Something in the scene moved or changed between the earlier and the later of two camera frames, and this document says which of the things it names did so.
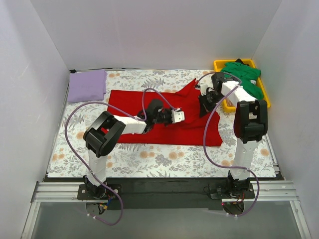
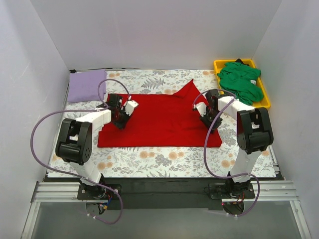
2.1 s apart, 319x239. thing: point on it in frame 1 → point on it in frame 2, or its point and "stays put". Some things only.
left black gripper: [170, 116] → [122, 119]
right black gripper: [207, 104] → [209, 120]
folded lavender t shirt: [86, 85] stays put
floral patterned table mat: [71, 157] stays put
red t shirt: [194, 130] stays put
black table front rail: [173, 192] stays put
